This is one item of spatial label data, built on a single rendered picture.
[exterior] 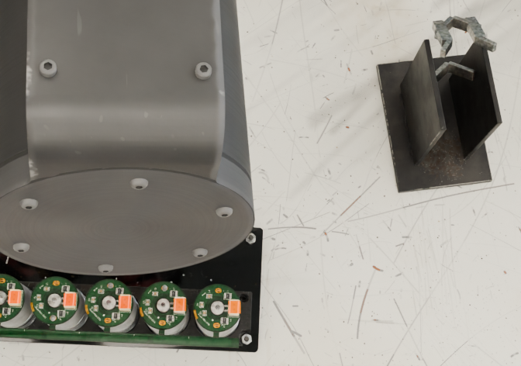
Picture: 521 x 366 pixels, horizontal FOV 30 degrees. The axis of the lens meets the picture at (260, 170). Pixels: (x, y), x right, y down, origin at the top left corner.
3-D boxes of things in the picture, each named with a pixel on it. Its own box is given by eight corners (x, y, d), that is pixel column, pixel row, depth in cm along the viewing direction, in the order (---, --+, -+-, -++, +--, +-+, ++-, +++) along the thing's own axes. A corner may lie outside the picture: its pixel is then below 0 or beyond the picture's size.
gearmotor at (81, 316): (49, 288, 55) (32, 275, 50) (92, 291, 55) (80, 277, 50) (45, 332, 55) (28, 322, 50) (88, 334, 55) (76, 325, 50)
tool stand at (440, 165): (459, 115, 64) (476, -34, 57) (508, 216, 57) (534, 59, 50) (373, 126, 64) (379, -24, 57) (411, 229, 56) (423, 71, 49)
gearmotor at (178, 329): (147, 293, 55) (141, 280, 50) (191, 295, 56) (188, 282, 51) (145, 336, 55) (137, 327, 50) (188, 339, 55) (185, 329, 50)
